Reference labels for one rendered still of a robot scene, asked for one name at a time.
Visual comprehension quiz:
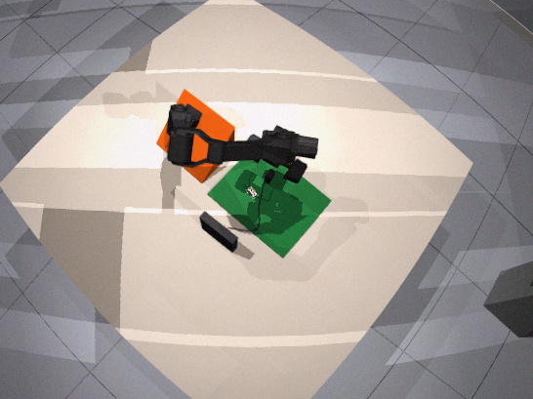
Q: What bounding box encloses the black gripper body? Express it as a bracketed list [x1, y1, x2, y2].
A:
[247, 135, 308, 183]

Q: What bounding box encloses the black square panel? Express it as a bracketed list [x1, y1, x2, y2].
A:
[200, 211, 238, 252]

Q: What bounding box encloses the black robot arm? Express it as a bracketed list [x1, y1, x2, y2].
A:
[166, 103, 319, 168]

